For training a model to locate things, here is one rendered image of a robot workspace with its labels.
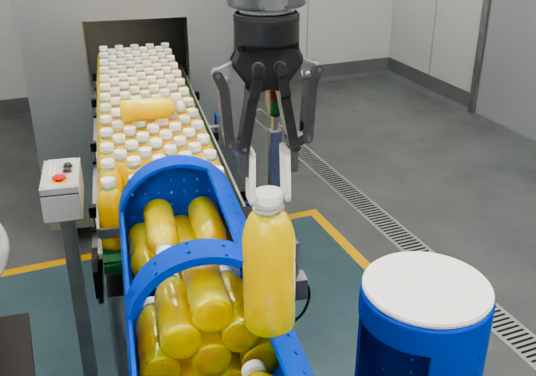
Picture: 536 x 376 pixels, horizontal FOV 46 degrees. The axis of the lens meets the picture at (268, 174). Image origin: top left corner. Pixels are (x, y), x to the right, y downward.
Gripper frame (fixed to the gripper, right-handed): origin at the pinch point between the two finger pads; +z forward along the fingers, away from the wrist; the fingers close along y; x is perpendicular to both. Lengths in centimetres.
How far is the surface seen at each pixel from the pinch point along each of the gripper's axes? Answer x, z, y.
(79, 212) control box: 87, 45, -32
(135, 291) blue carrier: 25.5, 31.3, -18.3
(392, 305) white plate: 29, 45, 32
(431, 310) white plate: 26, 45, 39
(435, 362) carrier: 21, 54, 39
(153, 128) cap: 125, 36, -10
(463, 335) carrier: 20, 48, 44
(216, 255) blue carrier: 24.4, 25.2, -3.9
